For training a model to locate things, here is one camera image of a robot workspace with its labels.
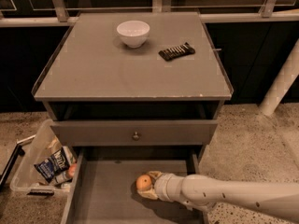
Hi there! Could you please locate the grey drawer cabinet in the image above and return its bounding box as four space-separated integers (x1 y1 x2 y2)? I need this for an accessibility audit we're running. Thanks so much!
31 11 235 161

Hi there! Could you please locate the orange fruit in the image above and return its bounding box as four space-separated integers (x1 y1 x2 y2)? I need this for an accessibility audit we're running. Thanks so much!
136 175 152 191

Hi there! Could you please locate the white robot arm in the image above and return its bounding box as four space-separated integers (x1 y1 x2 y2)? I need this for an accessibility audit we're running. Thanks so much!
137 48 299 223

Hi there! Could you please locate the clear plastic bin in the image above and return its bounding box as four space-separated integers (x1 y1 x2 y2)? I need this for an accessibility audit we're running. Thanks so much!
10 119 78 194

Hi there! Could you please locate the round metal drawer knob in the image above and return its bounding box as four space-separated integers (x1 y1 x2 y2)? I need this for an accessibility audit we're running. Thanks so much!
132 132 140 141

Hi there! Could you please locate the metal railing frame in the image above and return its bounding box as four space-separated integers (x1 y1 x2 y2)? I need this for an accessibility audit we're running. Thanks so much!
0 0 299 27

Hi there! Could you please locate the small red object in bin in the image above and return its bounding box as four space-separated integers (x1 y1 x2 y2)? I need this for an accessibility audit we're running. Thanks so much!
67 163 77 178

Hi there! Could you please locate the black snack bar wrapper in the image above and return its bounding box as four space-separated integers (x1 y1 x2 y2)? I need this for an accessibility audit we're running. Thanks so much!
158 43 195 62

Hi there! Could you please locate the blue chip bag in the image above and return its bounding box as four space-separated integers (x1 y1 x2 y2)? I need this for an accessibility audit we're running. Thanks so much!
34 147 72 183

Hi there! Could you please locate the white ceramic bowl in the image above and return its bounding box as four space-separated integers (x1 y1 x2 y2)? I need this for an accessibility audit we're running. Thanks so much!
117 21 150 48

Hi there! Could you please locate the grey top drawer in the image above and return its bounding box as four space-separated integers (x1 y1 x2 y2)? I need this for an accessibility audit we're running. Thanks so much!
51 119 218 147

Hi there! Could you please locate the grey open middle drawer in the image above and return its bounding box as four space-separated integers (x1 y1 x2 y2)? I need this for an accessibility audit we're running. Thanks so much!
61 147 208 224

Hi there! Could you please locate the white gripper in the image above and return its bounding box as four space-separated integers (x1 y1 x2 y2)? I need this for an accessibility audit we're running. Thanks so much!
137 171 186 203

